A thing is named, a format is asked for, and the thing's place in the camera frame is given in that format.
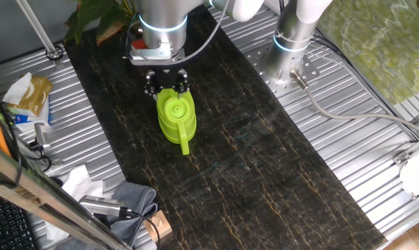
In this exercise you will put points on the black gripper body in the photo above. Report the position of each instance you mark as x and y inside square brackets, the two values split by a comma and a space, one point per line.
[167, 79]

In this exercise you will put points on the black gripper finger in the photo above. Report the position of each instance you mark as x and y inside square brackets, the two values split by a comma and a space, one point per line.
[183, 83]
[151, 87]

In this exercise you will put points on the lime green watering can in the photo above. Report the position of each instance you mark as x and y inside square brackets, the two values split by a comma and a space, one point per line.
[176, 128]

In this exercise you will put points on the plant in red pot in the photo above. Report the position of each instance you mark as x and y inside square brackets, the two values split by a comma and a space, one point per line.
[84, 14]

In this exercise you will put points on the grey towel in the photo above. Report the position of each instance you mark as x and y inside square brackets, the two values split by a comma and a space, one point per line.
[136, 199]

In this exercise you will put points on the yellow tissue pack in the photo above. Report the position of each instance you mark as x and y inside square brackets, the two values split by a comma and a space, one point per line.
[35, 93]

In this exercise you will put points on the white paper towel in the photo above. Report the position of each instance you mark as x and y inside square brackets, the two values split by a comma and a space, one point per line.
[79, 182]

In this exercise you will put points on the black marble pattern mat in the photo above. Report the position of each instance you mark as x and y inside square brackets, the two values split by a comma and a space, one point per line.
[264, 173]

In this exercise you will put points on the blue white tissue pack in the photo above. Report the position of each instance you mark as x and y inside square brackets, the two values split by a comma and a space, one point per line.
[32, 119]

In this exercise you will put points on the wooden block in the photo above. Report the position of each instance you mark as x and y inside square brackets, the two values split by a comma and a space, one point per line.
[158, 225]

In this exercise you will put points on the black keyboard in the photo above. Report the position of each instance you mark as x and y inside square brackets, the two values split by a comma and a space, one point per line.
[6, 225]

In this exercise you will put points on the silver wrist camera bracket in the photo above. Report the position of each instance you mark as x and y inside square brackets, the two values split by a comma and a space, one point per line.
[153, 57]

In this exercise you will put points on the perforated silver base plate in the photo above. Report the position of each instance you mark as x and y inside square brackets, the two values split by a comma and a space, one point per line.
[261, 62]

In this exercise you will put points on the small grey camera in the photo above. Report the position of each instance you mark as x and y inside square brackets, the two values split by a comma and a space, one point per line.
[41, 133]

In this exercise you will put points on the aluminium camera mount bar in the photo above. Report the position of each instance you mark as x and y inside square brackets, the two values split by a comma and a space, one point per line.
[54, 160]

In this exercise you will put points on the aluminium frame pole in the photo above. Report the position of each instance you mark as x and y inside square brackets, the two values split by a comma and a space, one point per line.
[39, 29]

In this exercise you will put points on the silver ribbed camera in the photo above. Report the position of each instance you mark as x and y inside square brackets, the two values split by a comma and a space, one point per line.
[99, 205]

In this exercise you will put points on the reflective aluminium frame beam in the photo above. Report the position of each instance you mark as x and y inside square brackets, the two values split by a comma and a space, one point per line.
[39, 194]

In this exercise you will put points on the aluminium corner bracket profile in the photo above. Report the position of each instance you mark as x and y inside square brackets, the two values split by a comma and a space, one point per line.
[409, 152]

